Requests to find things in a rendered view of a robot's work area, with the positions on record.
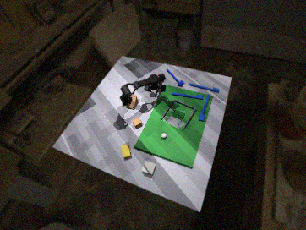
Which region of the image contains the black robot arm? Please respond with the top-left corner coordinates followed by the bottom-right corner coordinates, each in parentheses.
top-left (119, 73), bottom-right (166, 106)

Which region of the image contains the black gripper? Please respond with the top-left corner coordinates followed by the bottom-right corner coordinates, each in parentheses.
top-left (144, 84), bottom-right (166, 93)

